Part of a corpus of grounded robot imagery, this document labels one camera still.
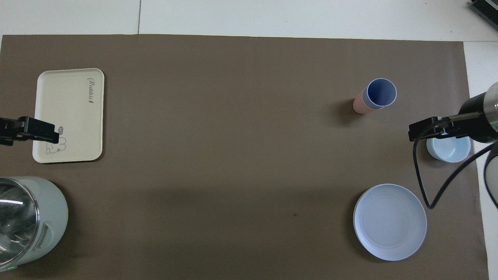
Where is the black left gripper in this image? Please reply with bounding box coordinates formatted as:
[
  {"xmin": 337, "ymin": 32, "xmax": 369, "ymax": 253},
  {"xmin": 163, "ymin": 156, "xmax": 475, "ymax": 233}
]
[{"xmin": 0, "ymin": 116, "xmax": 60, "ymax": 147}]

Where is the pink cup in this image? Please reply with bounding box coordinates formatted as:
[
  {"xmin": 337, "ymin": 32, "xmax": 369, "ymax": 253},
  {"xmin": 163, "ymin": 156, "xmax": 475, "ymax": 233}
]
[{"xmin": 353, "ymin": 87, "xmax": 380, "ymax": 115}]

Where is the blue ribbed cup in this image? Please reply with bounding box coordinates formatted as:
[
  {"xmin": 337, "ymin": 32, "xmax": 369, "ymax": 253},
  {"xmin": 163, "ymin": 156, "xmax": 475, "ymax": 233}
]
[{"xmin": 364, "ymin": 78, "xmax": 398, "ymax": 110}]

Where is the black ribbed device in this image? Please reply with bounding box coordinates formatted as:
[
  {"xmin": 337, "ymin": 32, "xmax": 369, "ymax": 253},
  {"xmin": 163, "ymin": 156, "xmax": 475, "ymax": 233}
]
[{"xmin": 469, "ymin": 0, "xmax": 498, "ymax": 28}]

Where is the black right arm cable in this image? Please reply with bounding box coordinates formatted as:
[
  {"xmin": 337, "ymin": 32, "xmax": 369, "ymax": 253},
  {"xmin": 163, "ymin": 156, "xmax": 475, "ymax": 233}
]
[{"xmin": 412, "ymin": 112, "xmax": 498, "ymax": 210}]

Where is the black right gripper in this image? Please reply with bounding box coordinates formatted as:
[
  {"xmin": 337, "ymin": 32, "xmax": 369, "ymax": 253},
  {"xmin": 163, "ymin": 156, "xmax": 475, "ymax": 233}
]
[{"xmin": 408, "ymin": 92, "xmax": 498, "ymax": 144}]

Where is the cream rabbit print tray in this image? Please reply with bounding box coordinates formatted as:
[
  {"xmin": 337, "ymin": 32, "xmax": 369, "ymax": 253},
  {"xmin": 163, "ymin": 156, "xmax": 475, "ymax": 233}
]
[{"xmin": 32, "ymin": 68, "xmax": 105, "ymax": 163}]

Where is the light blue plate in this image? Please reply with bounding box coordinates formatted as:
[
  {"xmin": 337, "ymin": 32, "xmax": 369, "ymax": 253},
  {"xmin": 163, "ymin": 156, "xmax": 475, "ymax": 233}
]
[{"xmin": 353, "ymin": 184, "xmax": 428, "ymax": 261}]

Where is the pale green steel-lined pot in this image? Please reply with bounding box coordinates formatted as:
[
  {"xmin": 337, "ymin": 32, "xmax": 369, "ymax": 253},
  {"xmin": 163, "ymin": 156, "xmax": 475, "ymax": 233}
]
[{"xmin": 0, "ymin": 176, "xmax": 69, "ymax": 273}]

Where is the brown table mat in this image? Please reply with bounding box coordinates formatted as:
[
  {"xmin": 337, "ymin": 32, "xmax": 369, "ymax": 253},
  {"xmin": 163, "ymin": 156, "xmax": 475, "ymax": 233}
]
[{"xmin": 0, "ymin": 34, "xmax": 489, "ymax": 280}]

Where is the light blue bowl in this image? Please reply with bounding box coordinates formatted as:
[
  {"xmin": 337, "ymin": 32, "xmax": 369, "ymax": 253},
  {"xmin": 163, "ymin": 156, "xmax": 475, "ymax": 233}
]
[{"xmin": 426, "ymin": 134, "xmax": 471, "ymax": 163}]

